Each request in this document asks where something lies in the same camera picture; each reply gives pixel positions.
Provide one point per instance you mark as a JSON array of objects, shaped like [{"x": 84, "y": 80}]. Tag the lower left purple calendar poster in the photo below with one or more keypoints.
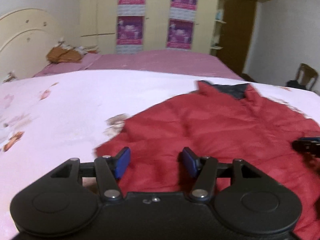
[{"x": 130, "y": 30}]

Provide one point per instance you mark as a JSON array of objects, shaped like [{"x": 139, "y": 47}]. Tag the cream wardrobe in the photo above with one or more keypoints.
[{"x": 98, "y": 24}]

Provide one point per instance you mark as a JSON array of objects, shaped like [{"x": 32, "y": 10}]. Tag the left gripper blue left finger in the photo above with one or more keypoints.
[{"x": 108, "y": 170}]

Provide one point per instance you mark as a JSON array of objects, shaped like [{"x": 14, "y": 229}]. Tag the cream curved headboard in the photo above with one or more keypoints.
[{"x": 27, "y": 35}]

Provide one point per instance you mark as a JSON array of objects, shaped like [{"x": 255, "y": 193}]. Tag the wooden chair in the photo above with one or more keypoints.
[{"x": 306, "y": 78}]

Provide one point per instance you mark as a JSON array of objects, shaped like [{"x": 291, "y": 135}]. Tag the orange brown folded cloth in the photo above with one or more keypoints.
[{"x": 60, "y": 55}]

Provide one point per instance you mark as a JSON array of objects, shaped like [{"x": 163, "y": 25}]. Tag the brown wooden door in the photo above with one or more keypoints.
[{"x": 236, "y": 33}]

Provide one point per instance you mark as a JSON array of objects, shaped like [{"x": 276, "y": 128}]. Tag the white floral bed sheet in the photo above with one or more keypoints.
[{"x": 70, "y": 115}]

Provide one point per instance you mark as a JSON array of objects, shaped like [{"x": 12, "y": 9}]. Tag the lower right purple calendar poster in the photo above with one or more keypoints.
[{"x": 180, "y": 34}]

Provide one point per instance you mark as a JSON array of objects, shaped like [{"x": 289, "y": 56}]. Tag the cream corner shelf unit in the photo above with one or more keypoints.
[{"x": 219, "y": 22}]

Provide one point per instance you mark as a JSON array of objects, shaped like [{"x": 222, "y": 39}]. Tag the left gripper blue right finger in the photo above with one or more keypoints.
[{"x": 204, "y": 171}]

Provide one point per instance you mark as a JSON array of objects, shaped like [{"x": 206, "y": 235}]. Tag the red puffer jacket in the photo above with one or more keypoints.
[{"x": 220, "y": 125}]

